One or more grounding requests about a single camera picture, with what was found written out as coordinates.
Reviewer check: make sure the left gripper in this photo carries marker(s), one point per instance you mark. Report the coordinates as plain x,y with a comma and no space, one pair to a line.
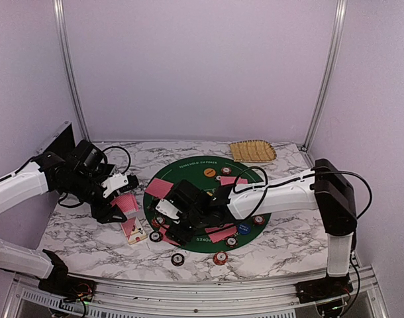
102,212

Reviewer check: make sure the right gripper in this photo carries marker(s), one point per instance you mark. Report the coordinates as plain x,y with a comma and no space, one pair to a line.
181,237

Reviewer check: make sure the red playing card deck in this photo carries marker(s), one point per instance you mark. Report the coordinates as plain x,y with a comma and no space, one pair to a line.
126,202

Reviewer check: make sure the brown poker chip stack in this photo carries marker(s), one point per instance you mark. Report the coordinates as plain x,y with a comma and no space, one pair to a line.
177,259

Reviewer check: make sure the orange poker chip stack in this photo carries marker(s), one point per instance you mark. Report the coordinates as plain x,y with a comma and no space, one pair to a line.
220,258

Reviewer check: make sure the single red playing card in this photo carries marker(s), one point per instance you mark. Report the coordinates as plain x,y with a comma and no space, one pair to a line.
159,188

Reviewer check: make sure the orange big blind button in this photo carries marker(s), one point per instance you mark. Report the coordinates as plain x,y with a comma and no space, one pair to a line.
209,172

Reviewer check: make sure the blue small blind button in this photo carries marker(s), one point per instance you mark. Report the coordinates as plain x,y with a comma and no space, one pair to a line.
244,229

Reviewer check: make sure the orange chip stack top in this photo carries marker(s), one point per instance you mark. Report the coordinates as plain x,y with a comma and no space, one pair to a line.
226,171

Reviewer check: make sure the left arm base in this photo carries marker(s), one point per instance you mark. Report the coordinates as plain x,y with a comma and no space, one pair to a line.
70,288

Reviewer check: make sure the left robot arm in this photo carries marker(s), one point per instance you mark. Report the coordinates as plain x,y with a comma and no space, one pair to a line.
46,173

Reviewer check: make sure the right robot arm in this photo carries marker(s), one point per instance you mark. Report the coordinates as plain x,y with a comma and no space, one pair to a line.
322,188

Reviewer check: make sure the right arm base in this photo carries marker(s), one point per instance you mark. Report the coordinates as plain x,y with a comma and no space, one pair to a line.
323,288

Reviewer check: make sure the round green poker mat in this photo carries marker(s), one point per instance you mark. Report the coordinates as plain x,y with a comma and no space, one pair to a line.
191,169

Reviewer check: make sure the gold card deck box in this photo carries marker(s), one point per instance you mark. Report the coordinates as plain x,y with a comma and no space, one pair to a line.
133,231

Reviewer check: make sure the woven bamboo tray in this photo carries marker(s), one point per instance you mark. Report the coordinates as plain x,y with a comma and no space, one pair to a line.
252,151

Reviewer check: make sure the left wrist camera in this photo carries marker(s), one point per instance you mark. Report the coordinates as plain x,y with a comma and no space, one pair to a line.
119,182

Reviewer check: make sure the front aluminium rail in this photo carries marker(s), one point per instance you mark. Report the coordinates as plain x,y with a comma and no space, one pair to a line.
270,297

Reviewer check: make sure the left aluminium frame post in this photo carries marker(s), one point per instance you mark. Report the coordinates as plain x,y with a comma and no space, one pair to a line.
69,68

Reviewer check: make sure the aluminium frame post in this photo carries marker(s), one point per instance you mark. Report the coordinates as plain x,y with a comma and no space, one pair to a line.
331,61
69,68

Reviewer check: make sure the right aluminium frame post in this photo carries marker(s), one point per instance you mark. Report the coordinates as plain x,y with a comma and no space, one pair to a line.
331,61

